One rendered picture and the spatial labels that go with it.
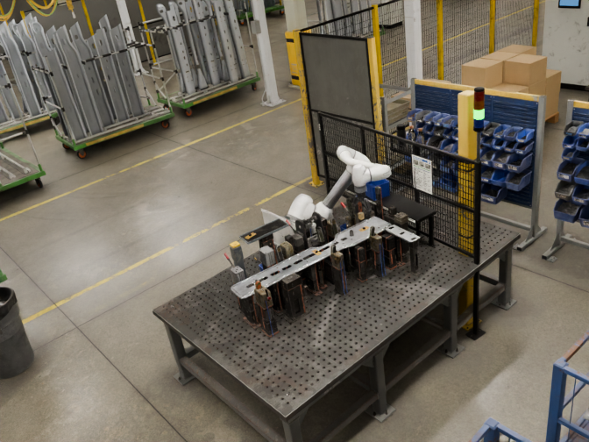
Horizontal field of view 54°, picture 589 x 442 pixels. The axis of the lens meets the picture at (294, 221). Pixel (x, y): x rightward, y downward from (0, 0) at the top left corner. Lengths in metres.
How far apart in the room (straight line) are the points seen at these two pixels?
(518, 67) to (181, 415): 6.17
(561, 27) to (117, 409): 8.62
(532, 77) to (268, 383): 6.01
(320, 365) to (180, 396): 1.48
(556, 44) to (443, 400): 7.36
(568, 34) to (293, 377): 8.07
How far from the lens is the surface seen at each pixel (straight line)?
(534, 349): 5.03
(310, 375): 3.78
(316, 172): 7.65
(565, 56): 10.69
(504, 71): 8.72
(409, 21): 8.54
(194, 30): 12.20
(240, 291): 4.09
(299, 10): 11.88
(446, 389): 4.64
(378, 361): 4.10
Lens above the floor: 3.30
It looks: 28 degrees down
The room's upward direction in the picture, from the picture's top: 9 degrees counter-clockwise
